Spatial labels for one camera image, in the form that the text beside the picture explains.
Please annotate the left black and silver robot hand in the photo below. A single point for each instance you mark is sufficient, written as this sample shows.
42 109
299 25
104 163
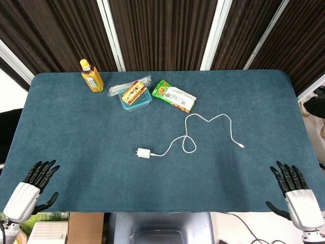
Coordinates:
21 200

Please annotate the clear blue-rimmed container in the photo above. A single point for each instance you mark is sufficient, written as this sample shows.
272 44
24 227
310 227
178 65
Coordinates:
145 101

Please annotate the yellow tea bottle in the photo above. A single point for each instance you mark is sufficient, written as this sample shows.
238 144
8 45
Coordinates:
92 81

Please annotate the green printed carton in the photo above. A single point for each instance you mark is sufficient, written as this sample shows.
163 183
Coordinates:
54 216

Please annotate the grey bin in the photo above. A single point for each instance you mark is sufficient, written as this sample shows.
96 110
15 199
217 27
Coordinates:
162 226

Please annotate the red and yellow box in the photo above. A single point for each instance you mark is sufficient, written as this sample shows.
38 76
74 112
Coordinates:
132 92

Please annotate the white partition post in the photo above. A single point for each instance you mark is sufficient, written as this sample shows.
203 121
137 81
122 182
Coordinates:
214 38
264 38
111 38
312 89
15 63

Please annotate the dark brown partition panel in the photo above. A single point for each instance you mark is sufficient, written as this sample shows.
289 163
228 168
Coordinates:
50 33
243 33
162 33
304 38

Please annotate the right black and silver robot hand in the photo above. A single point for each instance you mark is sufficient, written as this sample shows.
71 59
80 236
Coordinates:
303 206

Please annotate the clear plastic cutlery packet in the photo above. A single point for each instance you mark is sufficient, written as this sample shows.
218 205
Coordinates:
115 89

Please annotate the white box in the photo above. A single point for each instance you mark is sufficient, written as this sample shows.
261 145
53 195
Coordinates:
48 232

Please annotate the blue table cloth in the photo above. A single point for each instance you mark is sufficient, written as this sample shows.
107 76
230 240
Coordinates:
76 139

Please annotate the green snack bag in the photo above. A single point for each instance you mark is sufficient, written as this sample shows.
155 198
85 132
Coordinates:
175 96

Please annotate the white charger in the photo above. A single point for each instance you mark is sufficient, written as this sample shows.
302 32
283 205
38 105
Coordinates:
143 153

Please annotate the black round object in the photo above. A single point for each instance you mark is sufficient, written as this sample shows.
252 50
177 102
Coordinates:
316 106

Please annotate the black chair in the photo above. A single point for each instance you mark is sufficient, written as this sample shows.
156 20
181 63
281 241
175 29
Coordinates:
10 132

